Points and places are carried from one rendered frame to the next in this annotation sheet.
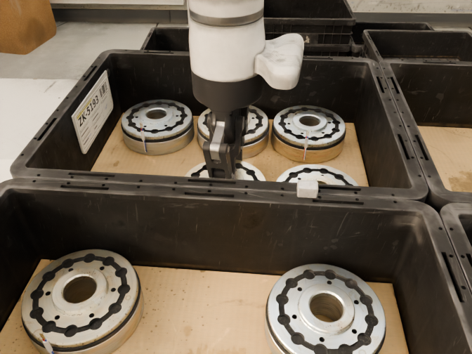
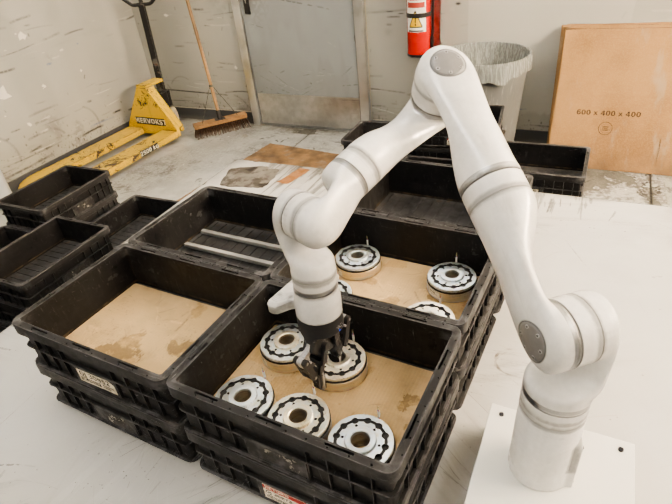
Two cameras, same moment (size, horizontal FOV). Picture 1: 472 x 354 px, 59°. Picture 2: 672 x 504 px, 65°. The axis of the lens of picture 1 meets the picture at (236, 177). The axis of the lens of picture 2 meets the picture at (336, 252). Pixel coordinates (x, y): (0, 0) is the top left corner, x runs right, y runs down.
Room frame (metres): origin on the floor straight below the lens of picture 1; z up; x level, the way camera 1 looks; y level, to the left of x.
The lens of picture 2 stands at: (0.97, 0.34, 1.54)
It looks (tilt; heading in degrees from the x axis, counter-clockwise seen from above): 34 degrees down; 207
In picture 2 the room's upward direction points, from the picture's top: 7 degrees counter-clockwise
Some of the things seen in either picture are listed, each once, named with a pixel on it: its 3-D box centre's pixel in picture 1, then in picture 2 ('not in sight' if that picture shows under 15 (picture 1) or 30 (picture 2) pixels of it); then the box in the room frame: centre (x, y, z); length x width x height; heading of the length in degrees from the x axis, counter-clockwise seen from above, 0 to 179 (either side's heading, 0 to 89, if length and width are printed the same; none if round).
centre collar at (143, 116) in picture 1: (156, 115); (360, 440); (0.52, 0.11, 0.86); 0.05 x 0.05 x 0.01
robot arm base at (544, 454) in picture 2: not in sight; (546, 430); (0.41, 0.37, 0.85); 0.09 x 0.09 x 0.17; 9
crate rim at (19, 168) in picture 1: (227, 113); (317, 360); (0.44, 0.01, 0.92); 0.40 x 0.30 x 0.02; 85
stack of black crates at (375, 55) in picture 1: (411, 102); not in sight; (1.43, -0.67, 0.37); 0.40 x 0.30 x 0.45; 88
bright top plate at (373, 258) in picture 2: not in sight; (357, 257); (0.06, -0.07, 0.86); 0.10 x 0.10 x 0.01
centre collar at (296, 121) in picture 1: (309, 121); (242, 396); (0.51, -0.10, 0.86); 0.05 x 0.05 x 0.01
